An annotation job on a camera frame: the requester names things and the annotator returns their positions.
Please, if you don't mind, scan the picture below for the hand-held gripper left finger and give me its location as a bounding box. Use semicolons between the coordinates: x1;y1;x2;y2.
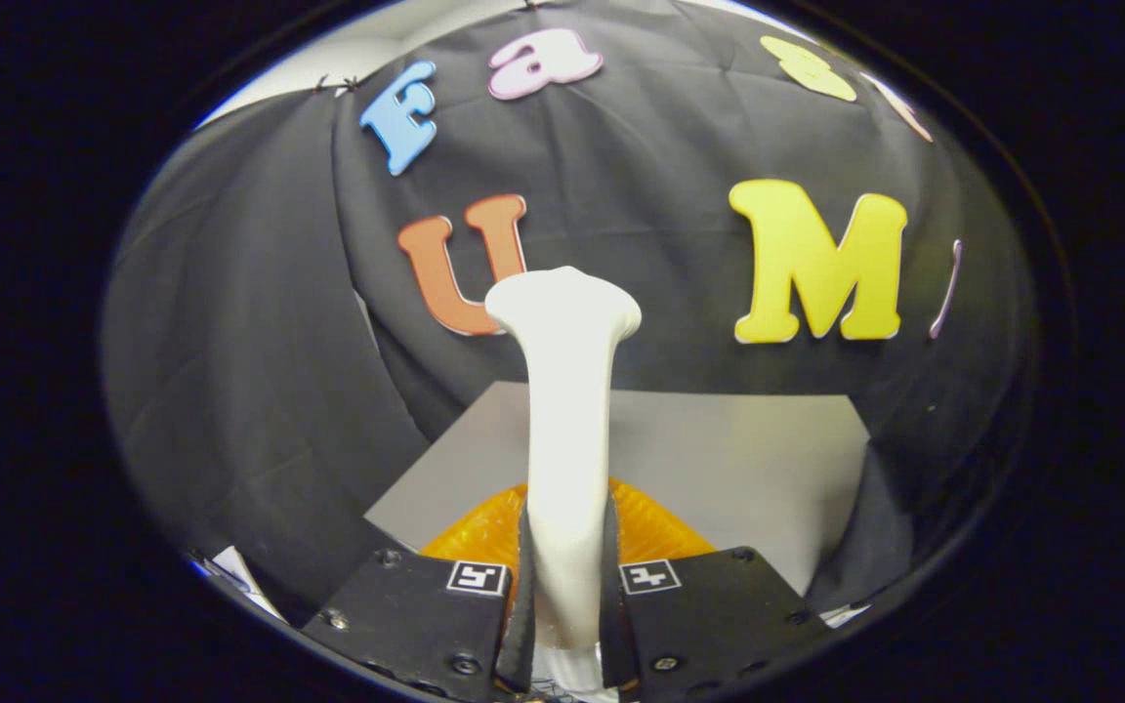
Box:
301;481;538;699

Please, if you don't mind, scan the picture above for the row of small cloth clips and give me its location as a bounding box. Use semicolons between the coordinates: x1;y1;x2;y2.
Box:
313;0;539;94

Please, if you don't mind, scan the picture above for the white garment steamer head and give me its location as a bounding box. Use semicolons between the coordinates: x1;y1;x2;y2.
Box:
484;266;644;655

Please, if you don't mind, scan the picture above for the grey cabinet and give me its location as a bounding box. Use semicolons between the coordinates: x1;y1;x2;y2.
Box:
364;381;871;599

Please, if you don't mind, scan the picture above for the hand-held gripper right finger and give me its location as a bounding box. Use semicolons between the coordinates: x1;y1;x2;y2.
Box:
599;477;830;697

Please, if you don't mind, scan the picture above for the black backdrop cloth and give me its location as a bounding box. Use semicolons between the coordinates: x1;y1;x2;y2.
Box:
102;0;1037;626

